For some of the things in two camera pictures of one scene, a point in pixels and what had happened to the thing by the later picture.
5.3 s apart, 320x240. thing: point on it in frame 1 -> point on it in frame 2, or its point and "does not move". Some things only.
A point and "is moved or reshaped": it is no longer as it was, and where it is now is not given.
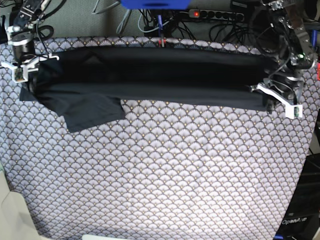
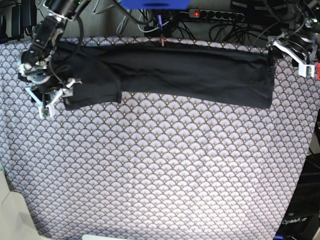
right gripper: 282,94 -> 302,49
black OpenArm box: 302,220 does not move
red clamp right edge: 318,71 does not move
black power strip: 204,13 does not move
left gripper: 20,72 -> 45,109
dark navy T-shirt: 86,86 is moved or reshaped
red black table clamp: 162,42 does not move
